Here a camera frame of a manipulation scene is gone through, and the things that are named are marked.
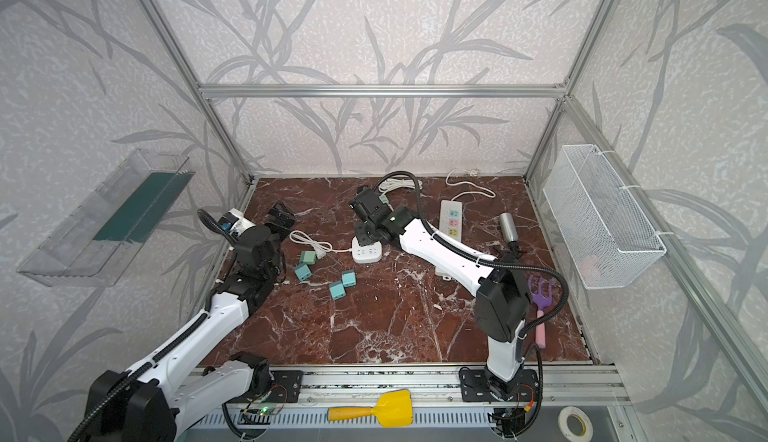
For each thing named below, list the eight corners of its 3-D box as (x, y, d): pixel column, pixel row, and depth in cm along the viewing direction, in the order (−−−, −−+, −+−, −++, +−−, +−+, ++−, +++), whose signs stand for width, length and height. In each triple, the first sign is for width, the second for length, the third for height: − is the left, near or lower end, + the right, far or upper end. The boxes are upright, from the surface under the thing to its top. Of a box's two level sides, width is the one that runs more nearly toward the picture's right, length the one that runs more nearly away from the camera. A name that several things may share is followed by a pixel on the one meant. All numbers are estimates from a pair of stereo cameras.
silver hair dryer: (508, 253, 101) (511, 248, 98) (499, 217, 111) (501, 212, 108) (520, 253, 101) (523, 248, 98) (510, 217, 111) (512, 212, 108)
